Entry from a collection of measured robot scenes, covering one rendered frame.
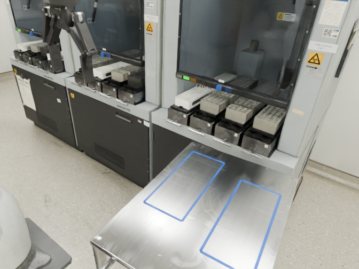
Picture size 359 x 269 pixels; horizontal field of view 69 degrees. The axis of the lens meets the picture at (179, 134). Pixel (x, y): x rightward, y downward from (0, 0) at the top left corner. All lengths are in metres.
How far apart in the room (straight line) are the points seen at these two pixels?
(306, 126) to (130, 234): 0.87
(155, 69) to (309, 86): 0.84
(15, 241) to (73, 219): 1.18
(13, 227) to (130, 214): 0.30
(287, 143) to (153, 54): 0.87
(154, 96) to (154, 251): 1.09
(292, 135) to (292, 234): 0.90
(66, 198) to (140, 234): 1.41
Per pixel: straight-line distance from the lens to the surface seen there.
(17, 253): 0.85
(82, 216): 1.99
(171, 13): 1.45
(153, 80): 1.61
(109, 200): 2.05
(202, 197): 0.89
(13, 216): 0.80
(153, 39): 1.55
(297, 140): 1.31
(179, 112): 1.43
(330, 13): 1.17
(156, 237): 0.77
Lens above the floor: 1.44
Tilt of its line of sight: 31 degrees down
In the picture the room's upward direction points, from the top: 4 degrees clockwise
